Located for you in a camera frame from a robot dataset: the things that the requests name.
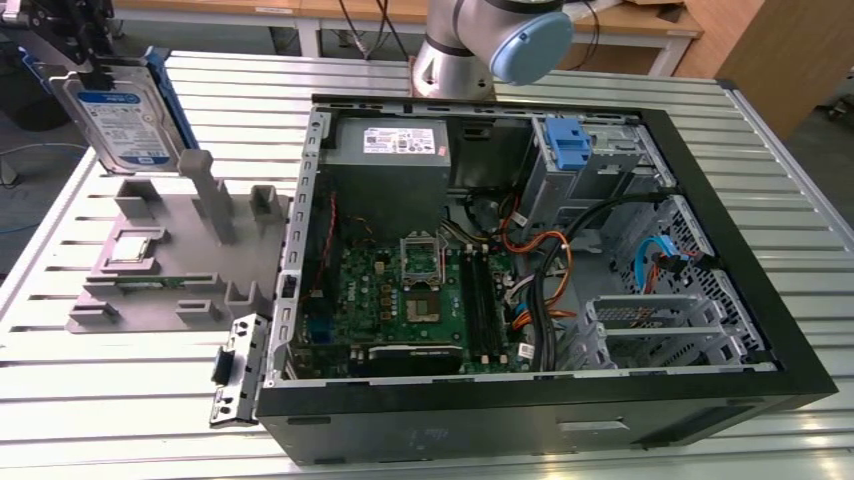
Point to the brown wooden cabinet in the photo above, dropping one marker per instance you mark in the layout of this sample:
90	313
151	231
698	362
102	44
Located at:
788	50

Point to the black RAM slot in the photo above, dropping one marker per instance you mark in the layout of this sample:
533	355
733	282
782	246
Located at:
493	300
476	300

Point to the hard disk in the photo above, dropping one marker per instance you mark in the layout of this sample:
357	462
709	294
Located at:
127	130

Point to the white framed desk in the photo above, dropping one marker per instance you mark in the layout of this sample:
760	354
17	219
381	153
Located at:
201	12

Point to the wooden desk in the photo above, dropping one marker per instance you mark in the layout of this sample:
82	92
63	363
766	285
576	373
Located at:
654	25

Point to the CPU socket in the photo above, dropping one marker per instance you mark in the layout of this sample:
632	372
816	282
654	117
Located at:
426	310

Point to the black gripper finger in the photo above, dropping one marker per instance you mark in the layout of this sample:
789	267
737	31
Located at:
101	75

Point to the blue drive latch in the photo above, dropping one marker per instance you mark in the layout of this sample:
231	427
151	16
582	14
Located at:
568	145

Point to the black open PC case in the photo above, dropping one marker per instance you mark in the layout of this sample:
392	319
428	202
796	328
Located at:
468	425

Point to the grey power supply unit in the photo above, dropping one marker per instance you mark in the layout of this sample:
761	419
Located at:
388	190

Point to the black office chair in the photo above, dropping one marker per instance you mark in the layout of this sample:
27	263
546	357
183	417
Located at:
27	110

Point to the grey expansion slot latch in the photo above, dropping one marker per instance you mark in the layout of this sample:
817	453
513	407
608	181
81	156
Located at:
250	360

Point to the silver disk bay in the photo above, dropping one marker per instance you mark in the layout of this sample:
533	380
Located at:
668	300

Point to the green RAM stick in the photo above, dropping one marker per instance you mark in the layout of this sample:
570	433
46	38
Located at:
150	284

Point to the black graphics card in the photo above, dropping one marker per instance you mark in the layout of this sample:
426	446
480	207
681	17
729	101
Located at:
414	360

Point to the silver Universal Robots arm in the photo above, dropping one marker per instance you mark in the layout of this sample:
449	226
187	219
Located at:
454	65

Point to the silver drive cage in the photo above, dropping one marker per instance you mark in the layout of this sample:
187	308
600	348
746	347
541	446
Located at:
554	195

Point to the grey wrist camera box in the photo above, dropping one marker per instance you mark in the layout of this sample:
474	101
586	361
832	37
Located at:
14	16

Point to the silver CPU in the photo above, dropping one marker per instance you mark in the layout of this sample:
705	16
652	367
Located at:
130	250

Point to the grey parts rack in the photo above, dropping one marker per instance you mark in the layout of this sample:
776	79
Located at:
201	250

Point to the green motherboard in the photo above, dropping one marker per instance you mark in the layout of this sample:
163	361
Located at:
361	280

